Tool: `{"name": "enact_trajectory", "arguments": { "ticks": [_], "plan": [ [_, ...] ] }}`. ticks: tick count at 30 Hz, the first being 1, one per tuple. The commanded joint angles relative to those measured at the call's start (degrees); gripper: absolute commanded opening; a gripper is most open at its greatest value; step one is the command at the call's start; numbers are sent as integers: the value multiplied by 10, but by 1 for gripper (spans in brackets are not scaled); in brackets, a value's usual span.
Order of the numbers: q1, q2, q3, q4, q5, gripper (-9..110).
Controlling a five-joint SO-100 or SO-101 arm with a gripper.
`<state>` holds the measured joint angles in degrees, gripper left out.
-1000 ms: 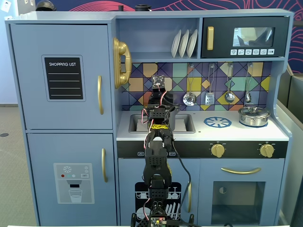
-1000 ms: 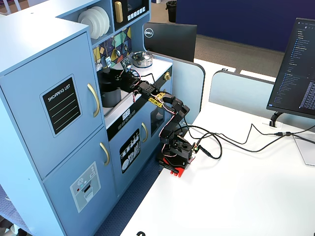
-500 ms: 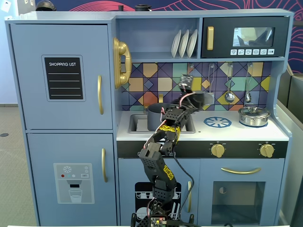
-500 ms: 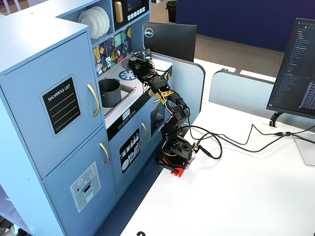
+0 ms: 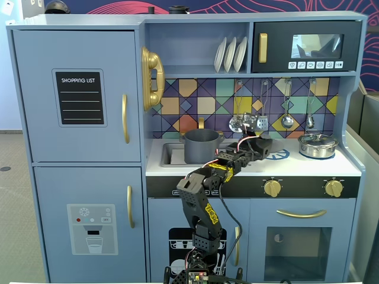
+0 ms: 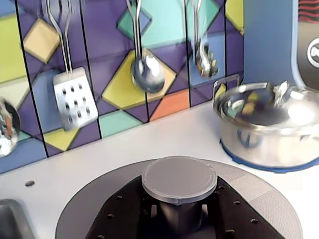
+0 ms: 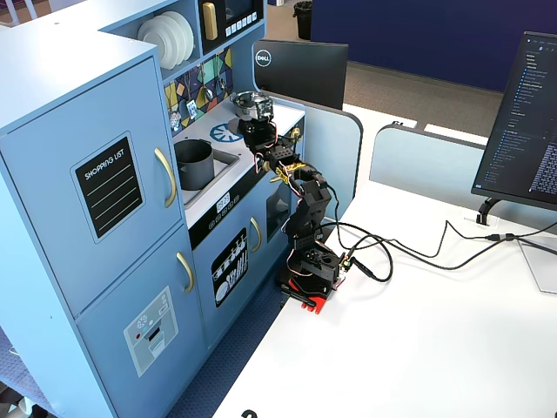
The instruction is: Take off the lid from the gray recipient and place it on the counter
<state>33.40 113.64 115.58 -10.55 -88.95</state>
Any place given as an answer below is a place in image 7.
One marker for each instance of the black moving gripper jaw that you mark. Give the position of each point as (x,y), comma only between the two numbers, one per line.
(244,135)

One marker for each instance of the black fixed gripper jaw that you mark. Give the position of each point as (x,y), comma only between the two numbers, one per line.
(247,123)

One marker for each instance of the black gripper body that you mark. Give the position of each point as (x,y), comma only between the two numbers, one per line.
(253,127)

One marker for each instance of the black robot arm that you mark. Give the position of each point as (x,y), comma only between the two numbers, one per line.
(311,204)

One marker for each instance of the gold stove knob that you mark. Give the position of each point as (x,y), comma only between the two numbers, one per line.
(297,134)

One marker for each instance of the gray toy sink basin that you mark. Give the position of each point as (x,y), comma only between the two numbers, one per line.
(222,167)

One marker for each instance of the hanging metal ladle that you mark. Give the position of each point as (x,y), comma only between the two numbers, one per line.
(209,93)

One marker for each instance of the hanging metal spatula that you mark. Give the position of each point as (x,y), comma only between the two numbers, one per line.
(191,108)

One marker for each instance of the dark gray toy pot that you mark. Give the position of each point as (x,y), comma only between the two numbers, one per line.
(196,175)

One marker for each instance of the hanging metal strainer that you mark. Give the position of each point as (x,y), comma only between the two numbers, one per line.
(175,118)

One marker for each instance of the light blue desk divider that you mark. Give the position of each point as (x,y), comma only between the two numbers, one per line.
(330,157)
(418,161)

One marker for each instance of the black Dell monitor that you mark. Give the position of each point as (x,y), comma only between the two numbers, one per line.
(304,74)

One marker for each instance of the blue oven door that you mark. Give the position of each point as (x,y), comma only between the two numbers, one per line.
(274,211)

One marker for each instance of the white toy plate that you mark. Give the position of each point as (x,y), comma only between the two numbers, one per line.
(150,40)
(187,34)
(172,43)

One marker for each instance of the black trash bin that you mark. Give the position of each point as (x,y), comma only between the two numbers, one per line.
(304,22)

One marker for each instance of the blue dishwasher door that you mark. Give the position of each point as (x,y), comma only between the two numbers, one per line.
(204,305)

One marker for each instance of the red table clamp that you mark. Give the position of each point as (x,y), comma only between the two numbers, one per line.
(320,305)

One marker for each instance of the blue toy kitchen cabinet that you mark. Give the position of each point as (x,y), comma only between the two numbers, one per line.
(65,87)

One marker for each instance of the dark blue partition panel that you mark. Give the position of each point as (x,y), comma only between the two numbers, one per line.
(435,35)

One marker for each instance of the blue fridge door with chalkboard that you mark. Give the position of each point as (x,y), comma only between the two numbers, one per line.
(52,226)

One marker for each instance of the blue freezer door with dispenser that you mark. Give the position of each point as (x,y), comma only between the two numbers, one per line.
(113,305)

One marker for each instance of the monitor with lit screen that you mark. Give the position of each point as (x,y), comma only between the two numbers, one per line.
(522,130)

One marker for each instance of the small black object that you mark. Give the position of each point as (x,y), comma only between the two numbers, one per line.
(249,413)

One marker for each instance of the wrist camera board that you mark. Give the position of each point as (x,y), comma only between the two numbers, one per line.
(263,109)

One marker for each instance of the gray monitor base plate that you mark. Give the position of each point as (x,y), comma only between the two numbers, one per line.
(541,265)

